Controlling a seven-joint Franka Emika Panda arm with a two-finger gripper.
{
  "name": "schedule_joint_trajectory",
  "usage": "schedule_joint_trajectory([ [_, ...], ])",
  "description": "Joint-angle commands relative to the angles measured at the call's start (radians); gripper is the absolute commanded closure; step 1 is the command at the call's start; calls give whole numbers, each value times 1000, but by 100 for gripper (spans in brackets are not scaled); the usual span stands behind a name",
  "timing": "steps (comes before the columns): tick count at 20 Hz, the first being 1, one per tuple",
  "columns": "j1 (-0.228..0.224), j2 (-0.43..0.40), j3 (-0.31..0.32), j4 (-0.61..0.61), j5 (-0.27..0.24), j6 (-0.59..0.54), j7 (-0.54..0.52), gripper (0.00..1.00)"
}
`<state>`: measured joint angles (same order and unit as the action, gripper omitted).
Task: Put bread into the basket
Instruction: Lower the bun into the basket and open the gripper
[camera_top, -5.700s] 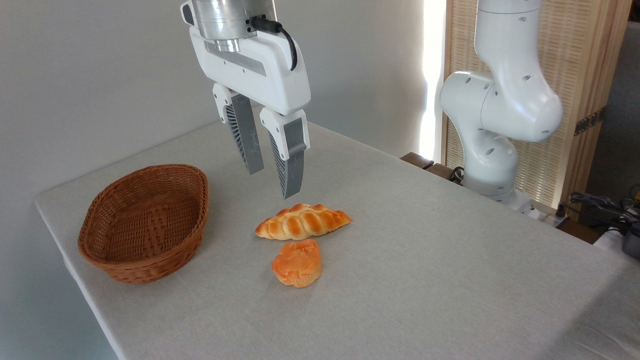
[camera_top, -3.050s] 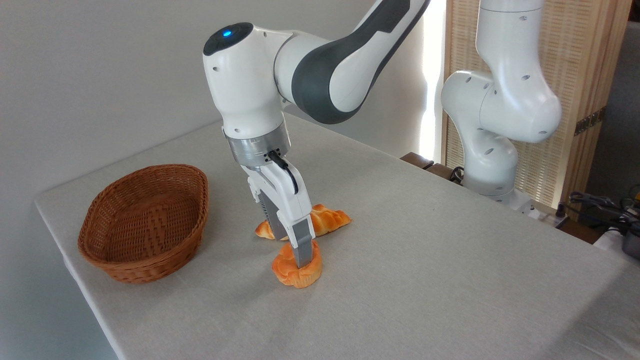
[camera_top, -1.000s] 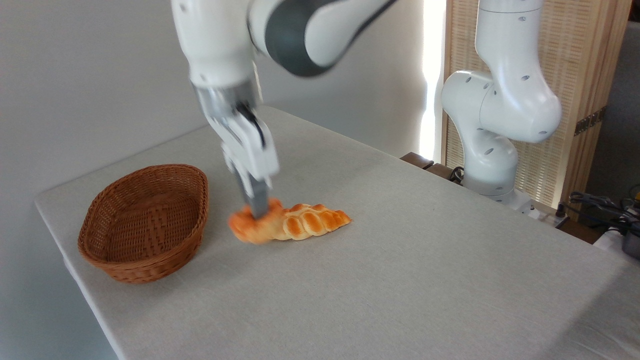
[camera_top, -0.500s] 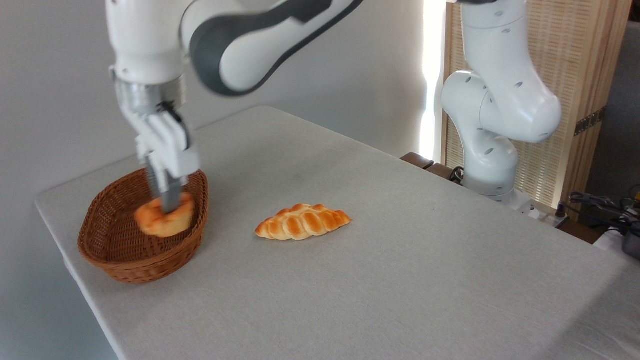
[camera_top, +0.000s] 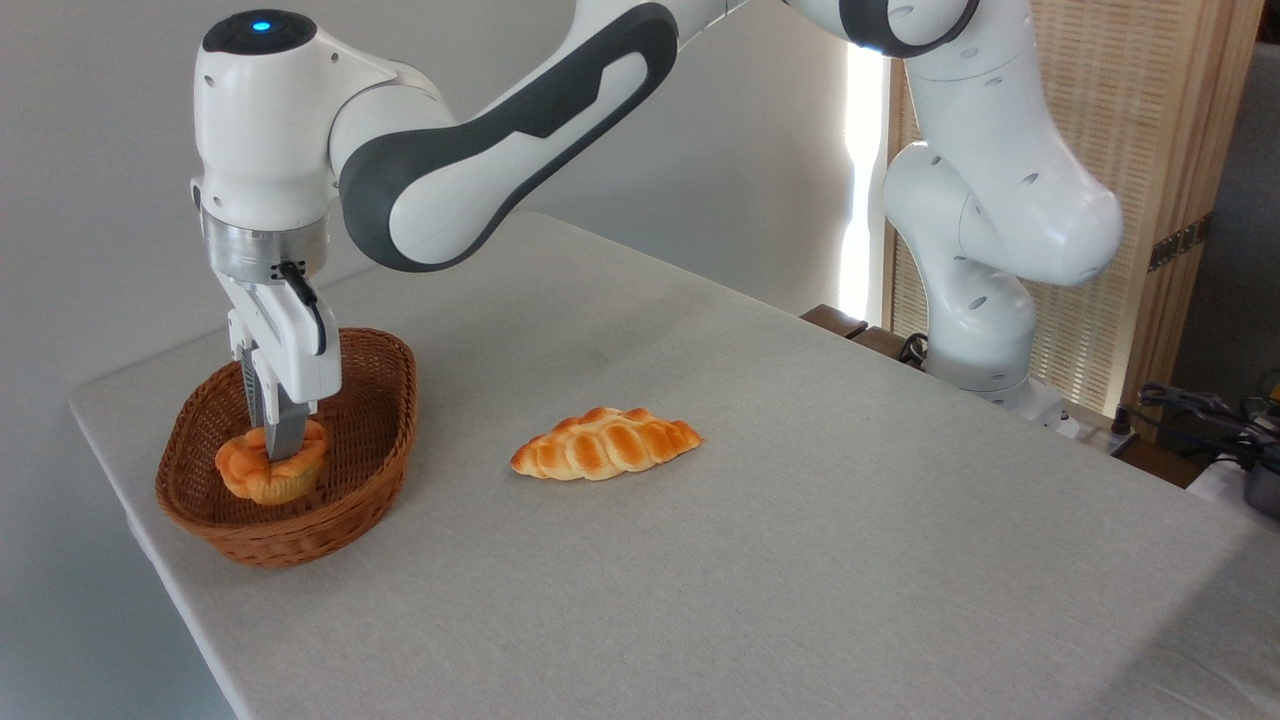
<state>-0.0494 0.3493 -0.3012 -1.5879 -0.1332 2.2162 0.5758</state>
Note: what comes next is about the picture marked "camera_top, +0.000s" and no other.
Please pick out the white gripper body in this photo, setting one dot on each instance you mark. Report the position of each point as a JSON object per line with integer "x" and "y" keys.
{"x": 300, "y": 360}

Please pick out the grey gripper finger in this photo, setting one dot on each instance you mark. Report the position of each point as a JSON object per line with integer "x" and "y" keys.
{"x": 253, "y": 390}
{"x": 288, "y": 430}

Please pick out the round orange bread bun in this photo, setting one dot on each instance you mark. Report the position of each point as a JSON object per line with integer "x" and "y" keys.
{"x": 260, "y": 480}

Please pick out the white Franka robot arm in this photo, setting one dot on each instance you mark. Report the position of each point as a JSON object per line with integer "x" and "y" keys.
{"x": 450, "y": 180}

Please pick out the brown wicker basket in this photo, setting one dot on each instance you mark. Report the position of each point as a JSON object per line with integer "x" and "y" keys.
{"x": 370, "y": 450}

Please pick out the braided golden bread loaf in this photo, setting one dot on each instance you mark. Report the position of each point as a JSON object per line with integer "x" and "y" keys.
{"x": 605, "y": 445}

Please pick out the dark brown wooden furniture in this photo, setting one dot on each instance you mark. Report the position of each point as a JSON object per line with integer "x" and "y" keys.
{"x": 835, "y": 320}

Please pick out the grey linen tablecloth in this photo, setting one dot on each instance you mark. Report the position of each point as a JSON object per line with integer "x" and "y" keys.
{"x": 850, "y": 550}

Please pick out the white power strip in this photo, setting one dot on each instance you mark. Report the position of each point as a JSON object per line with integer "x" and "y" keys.
{"x": 1095, "y": 435}

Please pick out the metal screen hinge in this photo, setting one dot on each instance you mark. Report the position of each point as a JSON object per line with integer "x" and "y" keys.
{"x": 1180, "y": 242}

